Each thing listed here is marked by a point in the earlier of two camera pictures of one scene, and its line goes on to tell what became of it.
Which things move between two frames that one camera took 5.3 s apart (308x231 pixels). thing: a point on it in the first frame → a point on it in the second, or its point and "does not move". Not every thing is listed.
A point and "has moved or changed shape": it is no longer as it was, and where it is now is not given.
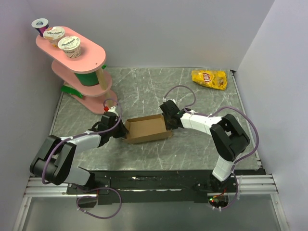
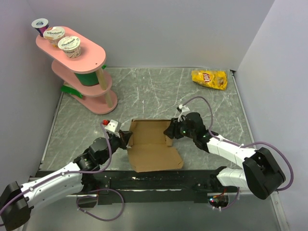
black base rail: x=159 y=186 does not move
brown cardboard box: x=146 y=128 has moved or changed shape
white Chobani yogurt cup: x=71 y=45 does not move
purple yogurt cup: x=41 y=24 does not move
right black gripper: x=170 y=127 → x=173 y=129
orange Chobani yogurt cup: x=53 y=34 does not move
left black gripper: x=123 y=131 → x=125 y=136
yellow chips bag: x=213 y=79 does not move
